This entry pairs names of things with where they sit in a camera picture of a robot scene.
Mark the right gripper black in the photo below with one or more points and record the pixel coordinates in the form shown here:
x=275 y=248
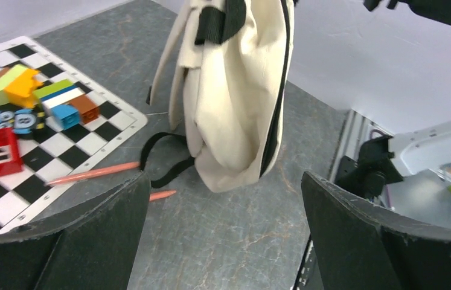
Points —
x=436 y=10

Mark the pink pen lower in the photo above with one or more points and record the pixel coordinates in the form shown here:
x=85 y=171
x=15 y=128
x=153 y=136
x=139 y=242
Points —
x=161 y=195

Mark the pink pen upper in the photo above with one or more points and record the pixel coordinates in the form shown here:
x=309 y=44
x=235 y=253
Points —
x=94 y=173

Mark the green orange toy block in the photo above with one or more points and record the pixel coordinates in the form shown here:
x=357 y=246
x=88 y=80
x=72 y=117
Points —
x=17 y=84

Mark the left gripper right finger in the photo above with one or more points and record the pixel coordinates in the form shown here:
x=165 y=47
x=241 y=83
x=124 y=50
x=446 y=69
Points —
x=360 y=245

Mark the blue black toy robot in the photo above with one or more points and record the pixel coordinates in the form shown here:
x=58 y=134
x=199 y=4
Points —
x=26 y=124

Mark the cream canvas backpack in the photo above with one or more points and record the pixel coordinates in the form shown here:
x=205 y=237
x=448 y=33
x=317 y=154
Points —
x=230 y=77

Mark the stacked colourful toy blocks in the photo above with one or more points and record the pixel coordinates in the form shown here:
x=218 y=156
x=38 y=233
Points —
x=67 y=103

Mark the black white chessboard mat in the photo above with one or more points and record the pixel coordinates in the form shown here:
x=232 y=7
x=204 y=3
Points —
x=57 y=152

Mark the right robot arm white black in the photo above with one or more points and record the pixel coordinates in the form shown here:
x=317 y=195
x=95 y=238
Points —
x=388 y=159

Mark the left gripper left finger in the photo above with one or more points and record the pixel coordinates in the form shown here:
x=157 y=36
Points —
x=90 y=246

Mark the pink pen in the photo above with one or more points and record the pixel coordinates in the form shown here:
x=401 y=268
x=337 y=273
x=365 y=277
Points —
x=161 y=195
x=94 y=173

